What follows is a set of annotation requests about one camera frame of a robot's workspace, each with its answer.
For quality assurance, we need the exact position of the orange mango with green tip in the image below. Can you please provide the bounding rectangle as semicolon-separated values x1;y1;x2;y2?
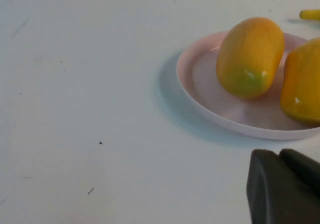
215;16;286;100

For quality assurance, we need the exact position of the pink round plate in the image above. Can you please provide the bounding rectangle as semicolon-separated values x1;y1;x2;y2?
175;30;320;141

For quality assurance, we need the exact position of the yellow mango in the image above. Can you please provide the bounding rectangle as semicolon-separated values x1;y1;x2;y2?
279;36;320;128

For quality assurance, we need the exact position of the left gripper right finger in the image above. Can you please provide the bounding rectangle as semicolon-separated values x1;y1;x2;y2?
278;148;320;193

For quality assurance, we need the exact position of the yellow banana with green tip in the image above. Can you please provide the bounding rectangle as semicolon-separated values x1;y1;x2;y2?
299;8;320;20

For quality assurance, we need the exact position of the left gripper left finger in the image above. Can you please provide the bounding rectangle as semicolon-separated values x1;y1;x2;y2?
246;148;320;224

